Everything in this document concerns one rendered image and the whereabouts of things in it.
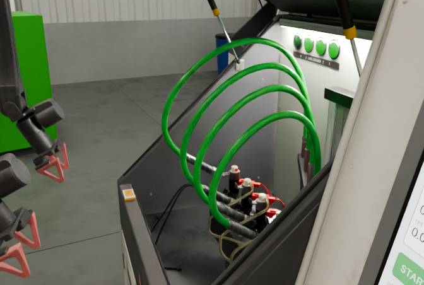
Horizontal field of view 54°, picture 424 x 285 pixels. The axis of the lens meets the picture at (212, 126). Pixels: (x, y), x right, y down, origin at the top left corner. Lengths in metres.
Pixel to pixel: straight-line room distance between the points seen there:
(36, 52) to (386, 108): 3.76
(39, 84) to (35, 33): 0.46
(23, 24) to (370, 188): 3.75
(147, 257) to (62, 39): 6.56
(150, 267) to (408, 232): 0.57
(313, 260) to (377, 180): 0.20
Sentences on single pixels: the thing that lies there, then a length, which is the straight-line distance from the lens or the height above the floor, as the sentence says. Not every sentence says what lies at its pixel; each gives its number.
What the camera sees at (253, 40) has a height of 1.41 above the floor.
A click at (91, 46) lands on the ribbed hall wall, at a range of 7.47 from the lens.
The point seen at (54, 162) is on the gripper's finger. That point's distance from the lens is 1.27.
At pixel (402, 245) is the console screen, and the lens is 0.61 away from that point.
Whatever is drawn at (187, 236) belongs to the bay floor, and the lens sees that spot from 1.28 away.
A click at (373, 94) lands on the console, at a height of 1.38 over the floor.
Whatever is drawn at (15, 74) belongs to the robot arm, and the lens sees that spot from 1.26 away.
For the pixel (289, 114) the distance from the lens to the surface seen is 0.78.
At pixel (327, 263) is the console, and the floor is 1.11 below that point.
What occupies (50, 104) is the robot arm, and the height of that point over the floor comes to 1.21.
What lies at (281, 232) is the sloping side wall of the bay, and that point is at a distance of 0.74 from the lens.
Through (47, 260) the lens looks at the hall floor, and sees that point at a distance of 2.77.
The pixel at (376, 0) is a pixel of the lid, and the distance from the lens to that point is 0.92.
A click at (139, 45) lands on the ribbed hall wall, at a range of 7.65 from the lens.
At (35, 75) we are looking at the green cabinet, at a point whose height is 0.77.
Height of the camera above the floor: 1.53
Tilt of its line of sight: 18 degrees down
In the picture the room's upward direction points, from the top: straight up
